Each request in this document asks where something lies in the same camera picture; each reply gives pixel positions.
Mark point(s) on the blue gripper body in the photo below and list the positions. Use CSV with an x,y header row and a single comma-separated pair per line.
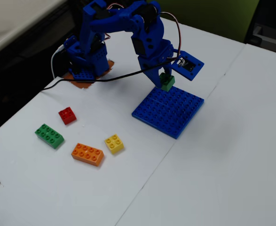
x,y
152,63

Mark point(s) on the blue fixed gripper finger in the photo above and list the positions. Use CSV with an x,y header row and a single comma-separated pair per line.
x,y
154,76

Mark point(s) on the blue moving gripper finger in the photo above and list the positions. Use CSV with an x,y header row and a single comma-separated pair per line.
x,y
167,69

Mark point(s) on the green 2x2 building block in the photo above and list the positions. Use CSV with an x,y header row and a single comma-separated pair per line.
x,y
167,83

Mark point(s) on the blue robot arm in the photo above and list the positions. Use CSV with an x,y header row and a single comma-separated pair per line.
x,y
119,22

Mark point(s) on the yellow 2x2 building block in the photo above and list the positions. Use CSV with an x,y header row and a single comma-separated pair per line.
x,y
114,144

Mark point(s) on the red 2x2 building block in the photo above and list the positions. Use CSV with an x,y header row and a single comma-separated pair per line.
x,y
67,115

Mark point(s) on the orange 2x4 building block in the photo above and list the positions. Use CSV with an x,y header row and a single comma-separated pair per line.
x,y
87,155

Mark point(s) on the green 2x4 building block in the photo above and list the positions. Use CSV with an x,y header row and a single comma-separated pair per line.
x,y
49,136

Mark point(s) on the blue 8x8 building plate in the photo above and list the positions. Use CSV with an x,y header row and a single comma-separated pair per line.
x,y
168,113

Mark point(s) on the green chair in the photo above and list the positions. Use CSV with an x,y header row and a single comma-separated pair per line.
x,y
210,14

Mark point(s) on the grey box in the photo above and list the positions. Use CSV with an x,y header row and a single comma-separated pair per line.
x,y
269,37

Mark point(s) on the white foam board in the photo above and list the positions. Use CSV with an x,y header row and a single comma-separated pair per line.
x,y
222,164
57,200

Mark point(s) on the white side table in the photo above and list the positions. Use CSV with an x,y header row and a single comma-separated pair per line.
x,y
10,18

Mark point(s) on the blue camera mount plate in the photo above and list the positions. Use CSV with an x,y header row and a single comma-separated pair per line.
x,y
189,69

